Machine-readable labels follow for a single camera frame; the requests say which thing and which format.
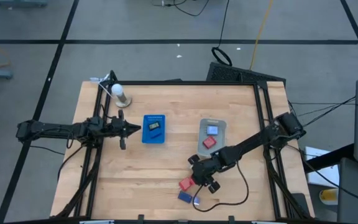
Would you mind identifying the black aluminium table frame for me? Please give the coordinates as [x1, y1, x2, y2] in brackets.
[50, 70, 312, 220]

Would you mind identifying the white strip bundle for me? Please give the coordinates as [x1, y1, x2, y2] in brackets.
[89, 74, 115, 98]

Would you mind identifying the red block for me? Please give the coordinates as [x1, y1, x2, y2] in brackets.
[178, 176, 196, 192]

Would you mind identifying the dark blue box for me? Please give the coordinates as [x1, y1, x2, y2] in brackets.
[177, 190, 193, 204]

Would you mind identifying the black rectangular box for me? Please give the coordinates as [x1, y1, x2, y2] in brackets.
[147, 121, 162, 132]

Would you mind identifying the black diagonal bar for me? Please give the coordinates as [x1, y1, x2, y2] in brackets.
[303, 142, 354, 174]

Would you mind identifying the white box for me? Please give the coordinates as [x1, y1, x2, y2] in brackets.
[304, 146, 341, 188]

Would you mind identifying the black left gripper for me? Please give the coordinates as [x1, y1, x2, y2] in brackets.
[109, 108, 142, 151]

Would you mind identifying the red charger cube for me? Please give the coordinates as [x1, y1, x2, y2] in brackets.
[202, 135, 218, 150]

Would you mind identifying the thin yellow cord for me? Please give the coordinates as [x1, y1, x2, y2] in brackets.
[249, 0, 273, 71]

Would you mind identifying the black perforated panel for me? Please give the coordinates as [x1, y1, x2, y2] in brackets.
[206, 61, 287, 84]

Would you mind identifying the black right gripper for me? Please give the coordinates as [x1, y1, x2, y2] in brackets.
[187, 154, 221, 194]

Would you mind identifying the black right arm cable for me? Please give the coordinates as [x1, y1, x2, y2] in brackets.
[192, 161, 250, 213]

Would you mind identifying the blue plastic basket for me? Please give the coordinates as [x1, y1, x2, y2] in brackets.
[141, 114, 167, 145]

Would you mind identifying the white bulb lamp wooden base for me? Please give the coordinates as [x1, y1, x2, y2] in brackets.
[110, 83, 133, 109]

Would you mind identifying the yellow floor object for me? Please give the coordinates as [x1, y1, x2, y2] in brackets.
[318, 188, 339, 206]

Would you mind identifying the white plastic bin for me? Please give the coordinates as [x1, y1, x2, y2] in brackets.
[196, 118, 227, 158]

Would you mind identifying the black hanging cable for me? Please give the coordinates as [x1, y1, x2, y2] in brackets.
[211, 0, 233, 67]

